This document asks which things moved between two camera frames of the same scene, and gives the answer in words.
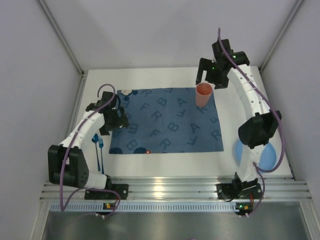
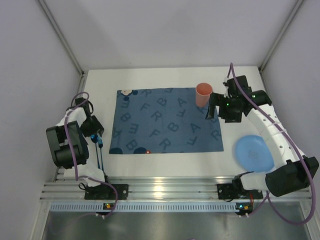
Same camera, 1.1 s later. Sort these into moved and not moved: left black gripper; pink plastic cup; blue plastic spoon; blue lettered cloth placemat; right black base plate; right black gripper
Moved: right black gripper; left black gripper
Not moved: blue plastic spoon; blue lettered cloth placemat; right black base plate; pink plastic cup
